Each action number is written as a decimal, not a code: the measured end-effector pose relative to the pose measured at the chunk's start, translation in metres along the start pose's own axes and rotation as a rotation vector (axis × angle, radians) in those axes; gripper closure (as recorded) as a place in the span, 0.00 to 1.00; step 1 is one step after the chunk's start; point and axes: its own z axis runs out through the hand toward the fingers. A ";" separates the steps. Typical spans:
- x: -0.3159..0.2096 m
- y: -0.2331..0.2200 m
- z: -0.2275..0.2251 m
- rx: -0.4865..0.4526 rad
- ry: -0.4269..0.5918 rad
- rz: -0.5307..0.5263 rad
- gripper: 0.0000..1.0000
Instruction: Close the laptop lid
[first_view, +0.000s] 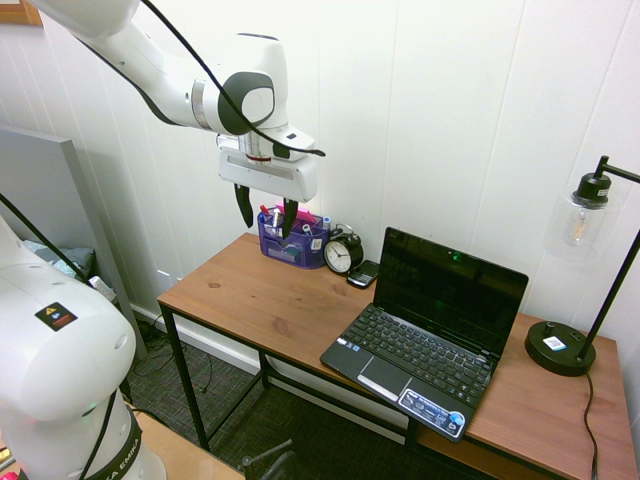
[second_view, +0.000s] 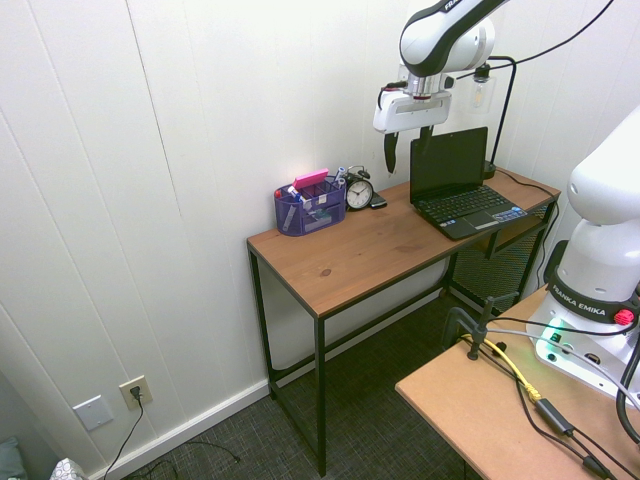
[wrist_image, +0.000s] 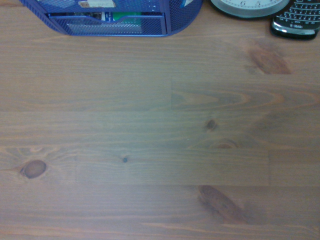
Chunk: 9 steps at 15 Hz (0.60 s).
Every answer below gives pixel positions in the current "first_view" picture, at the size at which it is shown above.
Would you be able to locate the black metal clamp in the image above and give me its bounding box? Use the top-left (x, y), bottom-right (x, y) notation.
top-left (238, 439), bottom-right (299, 480)

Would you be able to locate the black laptop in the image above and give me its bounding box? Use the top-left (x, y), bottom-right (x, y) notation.
top-left (319, 227), bottom-right (530, 445)

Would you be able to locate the black twin bell alarm clock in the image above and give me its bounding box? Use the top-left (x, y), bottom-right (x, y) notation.
top-left (323, 223), bottom-right (365, 275)

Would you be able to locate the light wooden robot table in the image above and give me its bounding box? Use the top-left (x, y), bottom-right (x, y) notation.
top-left (121, 411), bottom-right (247, 480)

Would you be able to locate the black keypad phone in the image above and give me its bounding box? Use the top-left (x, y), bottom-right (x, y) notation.
top-left (346, 259), bottom-right (382, 290)

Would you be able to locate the wooden picture frame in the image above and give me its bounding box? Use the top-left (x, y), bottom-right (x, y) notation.
top-left (0, 0), bottom-right (44, 28)

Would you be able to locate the teal pillow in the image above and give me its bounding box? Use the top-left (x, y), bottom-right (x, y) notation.
top-left (21, 238), bottom-right (97, 282)

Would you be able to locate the purple mesh desk organizer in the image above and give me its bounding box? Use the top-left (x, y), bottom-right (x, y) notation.
top-left (256, 203), bottom-right (332, 271)

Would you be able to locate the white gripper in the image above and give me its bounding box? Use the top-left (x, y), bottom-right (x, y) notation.
top-left (216, 128), bottom-right (320, 241)

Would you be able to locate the black lamp power cable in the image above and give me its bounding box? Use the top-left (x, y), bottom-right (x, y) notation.
top-left (581, 371), bottom-right (602, 480)

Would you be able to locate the patterned tissue box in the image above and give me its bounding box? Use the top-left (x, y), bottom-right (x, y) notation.
top-left (88, 275), bottom-right (120, 305)

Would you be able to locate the wooden desk black metal frame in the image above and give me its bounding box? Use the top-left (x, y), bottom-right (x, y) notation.
top-left (156, 231), bottom-right (627, 480)

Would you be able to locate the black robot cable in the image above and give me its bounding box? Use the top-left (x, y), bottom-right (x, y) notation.
top-left (0, 0), bottom-right (327, 480)

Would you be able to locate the black floor power cord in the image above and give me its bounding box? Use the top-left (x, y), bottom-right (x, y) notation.
top-left (130, 318), bottom-right (217, 397)

